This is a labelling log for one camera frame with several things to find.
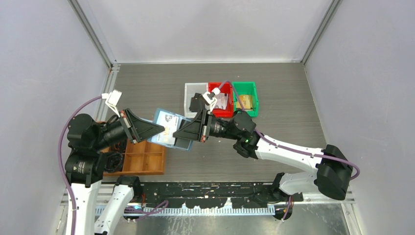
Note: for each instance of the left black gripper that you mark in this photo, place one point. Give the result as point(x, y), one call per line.
point(135, 128)

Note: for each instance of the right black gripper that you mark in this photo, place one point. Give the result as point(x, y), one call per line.
point(198, 129)

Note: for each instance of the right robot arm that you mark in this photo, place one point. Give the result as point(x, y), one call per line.
point(326, 170)

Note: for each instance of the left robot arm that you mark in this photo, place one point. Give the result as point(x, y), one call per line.
point(85, 167)

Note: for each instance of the black card stack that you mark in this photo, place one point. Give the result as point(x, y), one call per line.
point(197, 103)

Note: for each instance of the pink white cards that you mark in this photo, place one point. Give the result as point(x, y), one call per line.
point(222, 101)

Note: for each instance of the gold cards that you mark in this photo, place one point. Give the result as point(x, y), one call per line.
point(247, 102)

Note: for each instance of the small black coiled band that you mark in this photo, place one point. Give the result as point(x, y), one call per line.
point(120, 147)

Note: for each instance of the orange wooden divider tray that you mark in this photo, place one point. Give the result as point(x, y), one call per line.
point(143, 158)

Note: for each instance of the white plastic bin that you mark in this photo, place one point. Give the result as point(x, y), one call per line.
point(190, 89)

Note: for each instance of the black coiled bands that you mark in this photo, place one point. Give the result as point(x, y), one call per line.
point(114, 162)

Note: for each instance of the green plastic bin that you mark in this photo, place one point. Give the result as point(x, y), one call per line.
point(247, 93)

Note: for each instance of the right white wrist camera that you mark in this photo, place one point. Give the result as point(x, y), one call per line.
point(210, 98)

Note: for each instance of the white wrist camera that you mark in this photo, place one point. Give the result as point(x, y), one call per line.
point(111, 100)
point(210, 98)

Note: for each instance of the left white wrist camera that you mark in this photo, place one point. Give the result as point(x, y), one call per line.
point(111, 100)

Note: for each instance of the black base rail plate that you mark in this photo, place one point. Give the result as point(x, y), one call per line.
point(206, 195)

